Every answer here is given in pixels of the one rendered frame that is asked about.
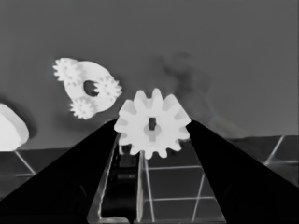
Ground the large thick white disc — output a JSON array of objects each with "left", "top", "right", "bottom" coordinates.
[{"left": 0, "top": 103, "right": 30, "bottom": 152}]

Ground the white round carrier with pins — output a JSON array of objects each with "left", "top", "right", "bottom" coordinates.
[{"left": 60, "top": 60, "right": 118, "bottom": 113}]

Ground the white gear with keyed hole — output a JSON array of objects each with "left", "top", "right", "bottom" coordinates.
[{"left": 113, "top": 88, "right": 192, "bottom": 161}]

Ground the dark robot body block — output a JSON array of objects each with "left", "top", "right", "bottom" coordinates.
[{"left": 87, "top": 133, "right": 146, "bottom": 224}]

